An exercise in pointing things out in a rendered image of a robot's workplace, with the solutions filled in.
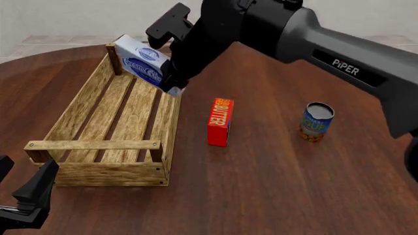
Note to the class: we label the wooden slat tray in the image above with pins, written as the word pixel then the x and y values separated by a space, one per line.
pixel 124 169

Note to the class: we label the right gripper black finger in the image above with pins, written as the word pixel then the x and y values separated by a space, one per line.
pixel 173 78

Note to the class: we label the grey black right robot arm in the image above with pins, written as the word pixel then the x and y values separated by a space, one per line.
pixel 326 44

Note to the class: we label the red butter box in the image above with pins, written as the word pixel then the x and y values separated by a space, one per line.
pixel 218 129

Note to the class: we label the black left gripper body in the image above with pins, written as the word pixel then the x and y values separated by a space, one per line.
pixel 23 218

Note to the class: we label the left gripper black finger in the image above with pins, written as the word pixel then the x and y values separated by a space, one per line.
pixel 36 188
pixel 5 165

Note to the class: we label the blue white cream cheese box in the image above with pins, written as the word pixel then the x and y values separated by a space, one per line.
pixel 137 56

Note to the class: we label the blue soup can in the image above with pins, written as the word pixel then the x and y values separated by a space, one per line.
pixel 315 124

